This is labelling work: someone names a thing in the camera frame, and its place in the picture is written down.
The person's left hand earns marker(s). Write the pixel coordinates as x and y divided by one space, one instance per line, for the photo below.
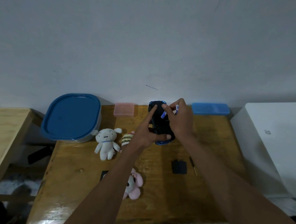
141 136

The person's right hand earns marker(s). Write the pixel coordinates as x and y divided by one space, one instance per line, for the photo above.
181 122

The brown striped plush pig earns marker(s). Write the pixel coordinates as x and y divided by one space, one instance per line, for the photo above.
126 140

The blue toy car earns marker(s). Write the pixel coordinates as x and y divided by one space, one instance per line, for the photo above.
159 127

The blue plastic case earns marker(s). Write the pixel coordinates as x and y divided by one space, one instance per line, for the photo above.
210 109

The small pink plastic case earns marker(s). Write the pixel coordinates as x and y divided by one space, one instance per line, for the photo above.
124 109

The white plush dog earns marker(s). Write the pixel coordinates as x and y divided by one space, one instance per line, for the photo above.
105 143

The small black screwdriver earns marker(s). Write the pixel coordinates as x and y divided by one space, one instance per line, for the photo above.
192 163

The black battery cover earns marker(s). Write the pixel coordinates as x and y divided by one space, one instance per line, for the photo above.
179 167

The pink flower plush panda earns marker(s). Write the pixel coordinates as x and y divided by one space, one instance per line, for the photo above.
134 187

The blue lidded plastic container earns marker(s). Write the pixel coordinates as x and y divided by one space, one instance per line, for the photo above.
71 115

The person's right forearm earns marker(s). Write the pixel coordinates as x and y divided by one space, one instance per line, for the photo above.
238 204

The person's left forearm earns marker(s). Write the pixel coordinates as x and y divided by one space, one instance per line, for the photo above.
102 195

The black remote control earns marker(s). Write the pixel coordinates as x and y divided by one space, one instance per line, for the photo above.
103 175

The white cabinet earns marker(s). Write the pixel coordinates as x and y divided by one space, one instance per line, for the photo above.
279 145

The black object under side table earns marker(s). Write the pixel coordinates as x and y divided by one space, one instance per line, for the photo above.
39 155

